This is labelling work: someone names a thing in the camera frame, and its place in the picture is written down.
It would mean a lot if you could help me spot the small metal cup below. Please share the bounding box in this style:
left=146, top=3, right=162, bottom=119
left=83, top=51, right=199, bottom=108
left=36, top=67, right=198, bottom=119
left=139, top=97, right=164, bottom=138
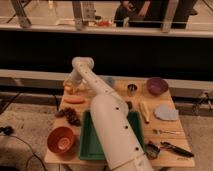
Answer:
left=127, top=84, right=137, bottom=97

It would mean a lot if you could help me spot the person in dark clothes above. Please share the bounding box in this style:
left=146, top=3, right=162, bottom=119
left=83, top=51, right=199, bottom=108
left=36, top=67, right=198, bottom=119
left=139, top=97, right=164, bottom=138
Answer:
left=114, top=0, right=198, bottom=29

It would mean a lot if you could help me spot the wooden table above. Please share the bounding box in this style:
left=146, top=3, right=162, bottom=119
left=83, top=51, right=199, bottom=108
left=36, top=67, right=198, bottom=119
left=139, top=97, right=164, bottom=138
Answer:
left=44, top=78, right=196, bottom=168

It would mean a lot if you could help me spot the black floor cable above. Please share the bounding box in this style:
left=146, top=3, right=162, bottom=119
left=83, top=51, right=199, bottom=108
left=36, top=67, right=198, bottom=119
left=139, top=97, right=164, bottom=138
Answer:
left=0, top=125, right=49, bottom=171

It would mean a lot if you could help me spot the orange carrot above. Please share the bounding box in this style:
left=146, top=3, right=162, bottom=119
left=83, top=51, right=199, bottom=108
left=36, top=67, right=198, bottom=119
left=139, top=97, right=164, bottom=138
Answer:
left=64, top=98, right=85, bottom=104

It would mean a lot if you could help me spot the purple bowl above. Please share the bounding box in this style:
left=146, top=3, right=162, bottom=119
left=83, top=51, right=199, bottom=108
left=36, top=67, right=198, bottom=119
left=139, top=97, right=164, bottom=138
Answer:
left=146, top=77, right=169, bottom=96

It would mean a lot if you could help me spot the dark grape bunch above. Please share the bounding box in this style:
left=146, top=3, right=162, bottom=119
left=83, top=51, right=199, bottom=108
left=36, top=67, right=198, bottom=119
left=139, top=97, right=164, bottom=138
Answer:
left=55, top=107, right=81, bottom=126

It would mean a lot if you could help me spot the green plastic tray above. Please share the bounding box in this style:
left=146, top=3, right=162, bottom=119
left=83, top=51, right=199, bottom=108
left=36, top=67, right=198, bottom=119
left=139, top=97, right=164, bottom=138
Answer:
left=79, top=111, right=145, bottom=161

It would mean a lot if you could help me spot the black handled peeler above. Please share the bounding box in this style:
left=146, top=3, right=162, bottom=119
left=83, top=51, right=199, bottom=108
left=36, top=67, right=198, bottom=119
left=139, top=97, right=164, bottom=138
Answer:
left=160, top=141, right=194, bottom=158

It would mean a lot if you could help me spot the black rectangular block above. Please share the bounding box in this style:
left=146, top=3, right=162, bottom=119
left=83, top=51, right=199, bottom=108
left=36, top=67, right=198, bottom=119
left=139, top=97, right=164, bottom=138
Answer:
left=126, top=101, right=133, bottom=110

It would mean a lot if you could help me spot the blue plastic cup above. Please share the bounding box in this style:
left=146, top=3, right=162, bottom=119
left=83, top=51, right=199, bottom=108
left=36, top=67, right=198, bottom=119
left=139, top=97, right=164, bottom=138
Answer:
left=104, top=77, right=115, bottom=88

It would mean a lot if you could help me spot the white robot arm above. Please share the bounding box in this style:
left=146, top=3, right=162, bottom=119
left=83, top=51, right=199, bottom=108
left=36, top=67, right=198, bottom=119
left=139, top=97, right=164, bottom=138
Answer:
left=66, top=57, right=154, bottom=171

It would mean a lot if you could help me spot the orange bowl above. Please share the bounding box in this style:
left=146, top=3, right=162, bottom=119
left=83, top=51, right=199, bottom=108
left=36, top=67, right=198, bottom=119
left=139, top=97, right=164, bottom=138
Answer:
left=47, top=127, right=75, bottom=155

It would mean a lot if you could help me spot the yellow red apple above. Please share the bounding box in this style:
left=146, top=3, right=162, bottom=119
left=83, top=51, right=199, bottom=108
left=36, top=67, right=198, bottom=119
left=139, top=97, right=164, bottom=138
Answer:
left=64, top=85, right=74, bottom=94

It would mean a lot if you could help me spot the yellow banana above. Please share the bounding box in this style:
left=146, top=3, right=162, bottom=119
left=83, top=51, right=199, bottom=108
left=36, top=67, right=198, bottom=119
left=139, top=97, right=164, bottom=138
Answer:
left=139, top=102, right=150, bottom=124

